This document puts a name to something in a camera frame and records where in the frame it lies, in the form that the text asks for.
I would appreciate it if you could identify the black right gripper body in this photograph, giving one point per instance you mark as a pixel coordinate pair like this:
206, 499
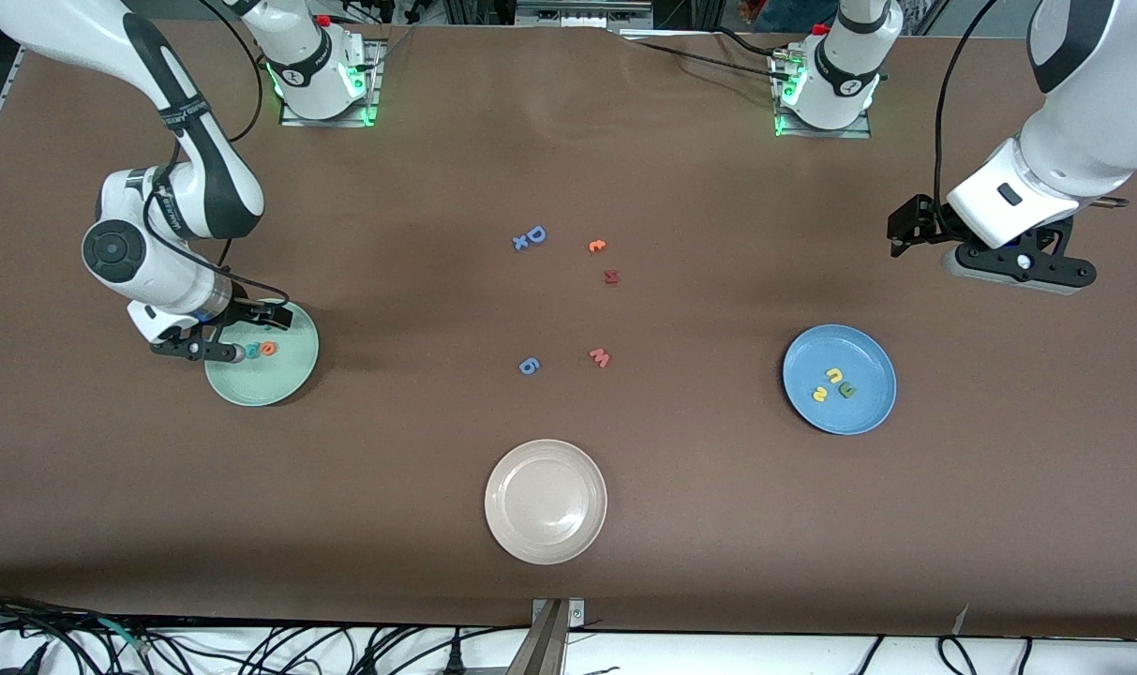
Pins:
242, 312

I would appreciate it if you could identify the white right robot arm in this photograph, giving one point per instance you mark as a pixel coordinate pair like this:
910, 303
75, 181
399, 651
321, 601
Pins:
62, 28

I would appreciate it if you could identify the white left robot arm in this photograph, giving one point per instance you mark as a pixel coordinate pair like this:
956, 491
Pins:
1074, 141

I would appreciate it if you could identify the mint green plate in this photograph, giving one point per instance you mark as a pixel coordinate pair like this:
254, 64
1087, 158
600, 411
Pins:
268, 384

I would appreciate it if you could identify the blue plate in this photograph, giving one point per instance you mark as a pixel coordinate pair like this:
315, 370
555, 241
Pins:
859, 417

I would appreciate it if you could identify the person in blue jeans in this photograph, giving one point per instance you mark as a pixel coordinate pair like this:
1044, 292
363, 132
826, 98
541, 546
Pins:
798, 11

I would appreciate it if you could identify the red box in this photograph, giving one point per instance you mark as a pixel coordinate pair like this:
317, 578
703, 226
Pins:
751, 7

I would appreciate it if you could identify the blue foam number 6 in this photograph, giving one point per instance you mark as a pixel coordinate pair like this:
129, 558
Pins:
534, 368

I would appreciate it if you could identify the blue foam letter D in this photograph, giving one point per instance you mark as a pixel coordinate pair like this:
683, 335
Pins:
543, 234

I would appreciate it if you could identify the beige plate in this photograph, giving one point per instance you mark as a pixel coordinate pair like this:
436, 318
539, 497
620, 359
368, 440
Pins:
546, 502

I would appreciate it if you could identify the brown table cover mat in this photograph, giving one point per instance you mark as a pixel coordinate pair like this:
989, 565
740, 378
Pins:
568, 169

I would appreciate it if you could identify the pink foam letter w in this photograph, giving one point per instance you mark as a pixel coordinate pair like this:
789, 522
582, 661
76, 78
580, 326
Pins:
600, 359

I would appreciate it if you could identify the black power plug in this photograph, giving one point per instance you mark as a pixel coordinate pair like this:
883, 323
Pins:
454, 661

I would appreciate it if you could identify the grey metal fixture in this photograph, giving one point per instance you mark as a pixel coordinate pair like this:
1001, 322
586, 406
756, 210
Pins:
577, 14

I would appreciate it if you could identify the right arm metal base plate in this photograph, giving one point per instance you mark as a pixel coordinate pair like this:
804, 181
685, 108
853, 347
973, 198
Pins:
291, 120

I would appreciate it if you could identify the aluminium frame post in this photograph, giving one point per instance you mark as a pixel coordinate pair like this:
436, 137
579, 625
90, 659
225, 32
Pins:
704, 11

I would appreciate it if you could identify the aluminium profile bracket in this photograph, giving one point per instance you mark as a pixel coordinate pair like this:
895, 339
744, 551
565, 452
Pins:
545, 647

